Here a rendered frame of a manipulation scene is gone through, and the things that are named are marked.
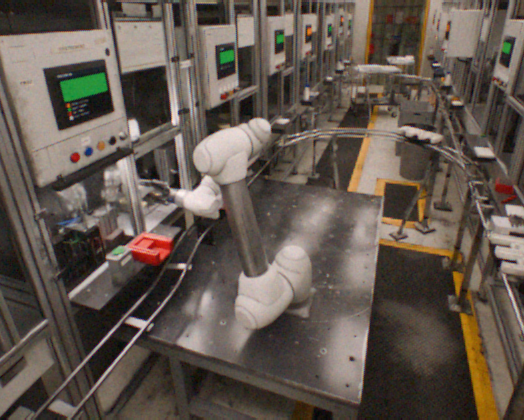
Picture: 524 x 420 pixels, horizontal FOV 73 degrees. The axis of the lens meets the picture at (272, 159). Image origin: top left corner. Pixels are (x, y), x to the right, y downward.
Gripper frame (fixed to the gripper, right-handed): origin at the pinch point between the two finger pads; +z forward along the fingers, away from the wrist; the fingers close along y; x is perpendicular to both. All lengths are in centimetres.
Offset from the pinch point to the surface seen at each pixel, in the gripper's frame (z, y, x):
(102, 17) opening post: -7, 84, 22
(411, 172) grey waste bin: -152, -81, -277
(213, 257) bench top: -39, -32, -1
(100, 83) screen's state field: -12, 63, 32
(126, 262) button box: -27, -2, 47
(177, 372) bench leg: -48, -54, 49
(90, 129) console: -11, 47, 39
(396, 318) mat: -143, -91, -57
